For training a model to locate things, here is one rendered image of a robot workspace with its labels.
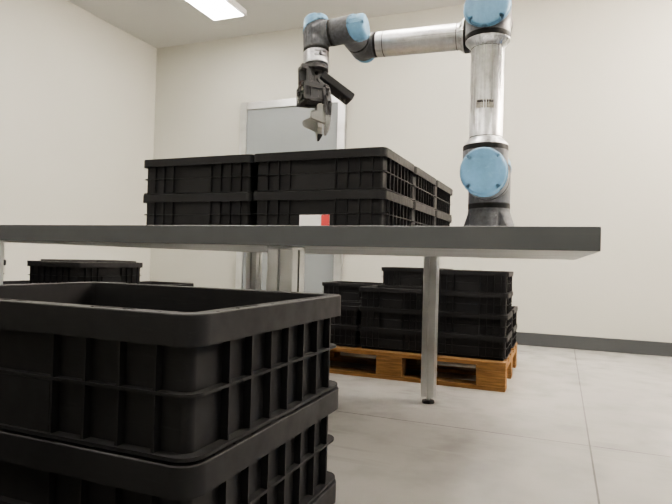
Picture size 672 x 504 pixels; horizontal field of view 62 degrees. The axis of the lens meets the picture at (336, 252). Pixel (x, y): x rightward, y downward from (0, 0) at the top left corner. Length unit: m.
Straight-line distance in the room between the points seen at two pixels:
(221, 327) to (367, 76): 4.78
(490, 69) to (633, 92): 3.34
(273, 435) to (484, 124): 1.12
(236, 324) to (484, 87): 1.18
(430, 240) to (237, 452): 0.62
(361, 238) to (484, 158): 0.52
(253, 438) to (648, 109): 4.49
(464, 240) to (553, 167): 3.72
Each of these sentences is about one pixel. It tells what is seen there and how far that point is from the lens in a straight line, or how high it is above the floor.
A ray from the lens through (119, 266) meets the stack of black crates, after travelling 2.70.
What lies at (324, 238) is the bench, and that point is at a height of 0.68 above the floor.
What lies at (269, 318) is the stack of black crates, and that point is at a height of 0.58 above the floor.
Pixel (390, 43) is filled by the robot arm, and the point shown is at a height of 1.28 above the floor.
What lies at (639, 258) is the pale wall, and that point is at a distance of 4.66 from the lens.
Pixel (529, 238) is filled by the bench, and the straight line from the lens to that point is 0.98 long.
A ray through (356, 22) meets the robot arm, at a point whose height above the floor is 1.30.
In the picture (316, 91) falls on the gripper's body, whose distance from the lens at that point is 1.65.
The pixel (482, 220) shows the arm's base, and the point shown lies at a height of 0.75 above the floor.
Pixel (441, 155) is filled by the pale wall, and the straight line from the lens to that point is 4.81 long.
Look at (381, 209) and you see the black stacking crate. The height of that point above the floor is 0.77.
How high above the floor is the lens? 0.64
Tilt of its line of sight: 1 degrees up
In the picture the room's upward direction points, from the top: 2 degrees clockwise
